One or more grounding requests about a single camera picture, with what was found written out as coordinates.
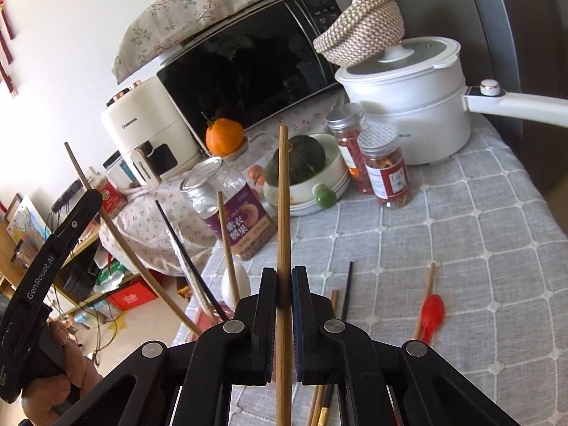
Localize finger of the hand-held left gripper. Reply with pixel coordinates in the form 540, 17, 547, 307
48, 189, 104, 255

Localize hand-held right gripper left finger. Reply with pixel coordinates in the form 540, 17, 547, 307
44, 267, 279, 426

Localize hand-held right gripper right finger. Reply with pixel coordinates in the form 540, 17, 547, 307
290, 266, 521, 426

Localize pile of bamboo chopsticks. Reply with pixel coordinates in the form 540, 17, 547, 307
306, 263, 438, 426

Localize white plastic spoon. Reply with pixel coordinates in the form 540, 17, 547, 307
223, 261, 251, 309

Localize black chopstick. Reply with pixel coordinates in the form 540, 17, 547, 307
317, 261, 354, 426
155, 200, 228, 320
169, 229, 215, 321

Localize bamboo chopstick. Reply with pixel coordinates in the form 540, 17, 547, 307
276, 125, 294, 426
63, 141, 204, 338
216, 191, 240, 307

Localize person's left hand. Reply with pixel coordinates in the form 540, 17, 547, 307
22, 319, 105, 426

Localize red tin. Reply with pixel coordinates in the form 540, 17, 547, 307
91, 176, 127, 218

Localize colourful picture book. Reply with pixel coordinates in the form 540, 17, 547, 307
6, 195, 49, 249

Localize white teal box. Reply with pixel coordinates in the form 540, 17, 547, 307
103, 151, 138, 189

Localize green white plastic bag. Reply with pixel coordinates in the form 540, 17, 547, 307
94, 261, 129, 294

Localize wooden shelf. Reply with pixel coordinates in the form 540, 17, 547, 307
0, 195, 147, 302

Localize clear jar purple label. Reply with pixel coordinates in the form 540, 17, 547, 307
180, 157, 276, 262

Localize red cardboard box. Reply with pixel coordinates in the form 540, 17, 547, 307
109, 282, 165, 311

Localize cream air fryer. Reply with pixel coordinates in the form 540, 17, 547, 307
100, 81, 209, 187

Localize red plastic spoon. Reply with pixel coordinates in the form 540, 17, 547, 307
417, 294, 446, 346

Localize dark green squash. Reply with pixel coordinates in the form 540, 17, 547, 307
265, 135, 328, 185

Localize orange tangerine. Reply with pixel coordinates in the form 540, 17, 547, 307
201, 112, 246, 155

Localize short jar red label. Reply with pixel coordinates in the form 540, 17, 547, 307
357, 124, 411, 209

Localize grey checked tablecloth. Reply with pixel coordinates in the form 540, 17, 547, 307
169, 111, 568, 426

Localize tall jar red contents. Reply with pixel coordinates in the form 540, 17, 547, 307
327, 103, 376, 195

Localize black microwave oven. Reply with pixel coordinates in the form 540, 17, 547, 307
155, 0, 344, 160

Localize floral cover cloth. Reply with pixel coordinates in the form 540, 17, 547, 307
111, 0, 351, 85

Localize white electric cooking pot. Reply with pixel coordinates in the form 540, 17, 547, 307
335, 38, 568, 166

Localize white ceramic pot green handle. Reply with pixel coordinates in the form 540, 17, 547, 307
263, 133, 349, 217

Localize red wall ornament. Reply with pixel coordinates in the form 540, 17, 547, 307
0, 0, 21, 98

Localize woven rope basket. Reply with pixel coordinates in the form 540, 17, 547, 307
313, 0, 405, 66

